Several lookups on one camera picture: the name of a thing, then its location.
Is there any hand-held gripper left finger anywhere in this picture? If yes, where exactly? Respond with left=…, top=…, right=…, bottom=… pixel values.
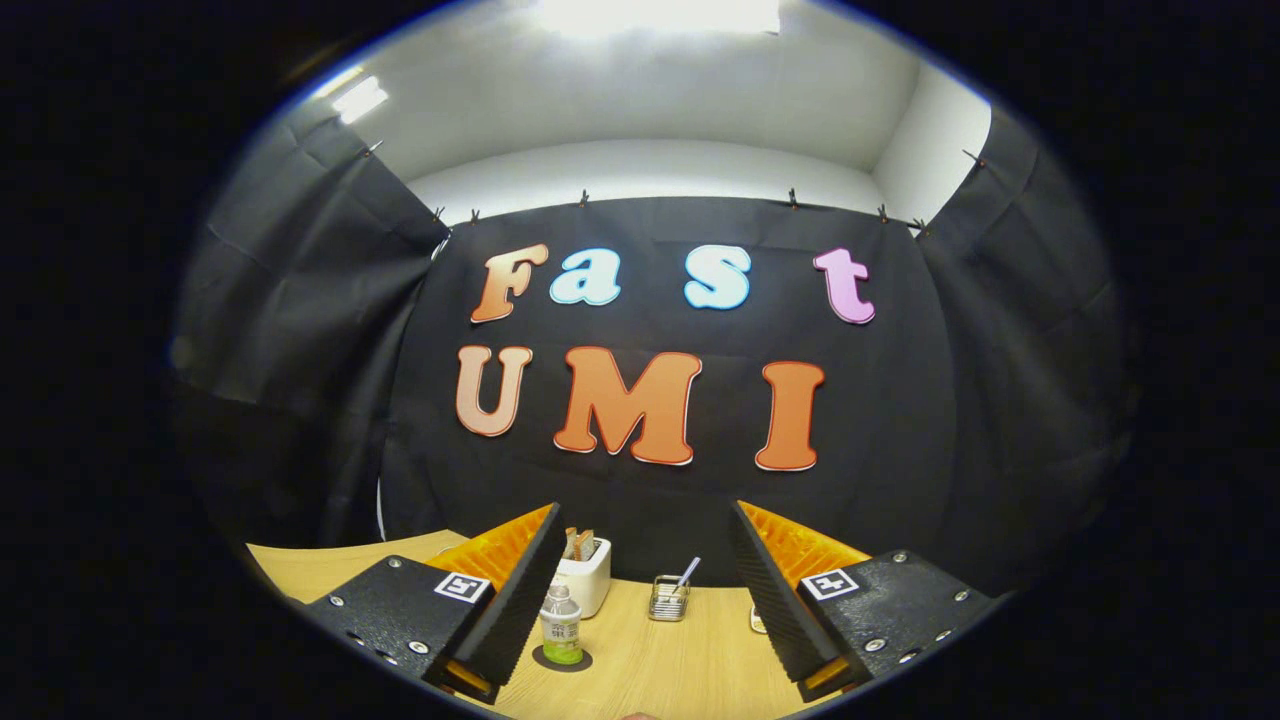
left=298, top=503, right=568, bottom=706

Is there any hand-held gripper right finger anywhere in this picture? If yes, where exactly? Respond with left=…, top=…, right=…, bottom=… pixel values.
left=730, top=500, right=1001, bottom=704

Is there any clear juice bottle green label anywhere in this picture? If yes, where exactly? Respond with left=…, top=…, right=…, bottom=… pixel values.
left=540, top=585, right=584, bottom=666

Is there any cream toaster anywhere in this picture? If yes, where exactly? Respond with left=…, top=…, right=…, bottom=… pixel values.
left=553, top=537, right=612, bottom=620

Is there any wooden table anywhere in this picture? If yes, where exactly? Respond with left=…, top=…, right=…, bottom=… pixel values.
left=245, top=530, right=851, bottom=720

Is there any black backdrop cloth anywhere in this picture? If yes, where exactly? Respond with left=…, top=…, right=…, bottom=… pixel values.
left=165, top=100, right=1141, bottom=601

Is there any small ceiling light panel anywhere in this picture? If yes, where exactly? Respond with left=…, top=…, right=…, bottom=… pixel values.
left=330, top=75, right=391, bottom=126

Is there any large ceiling light panel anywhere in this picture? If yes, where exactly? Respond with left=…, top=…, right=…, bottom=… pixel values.
left=535, top=0, right=781, bottom=37

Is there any wire mesh holder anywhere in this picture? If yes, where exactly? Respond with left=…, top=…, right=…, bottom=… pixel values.
left=648, top=575, right=689, bottom=623

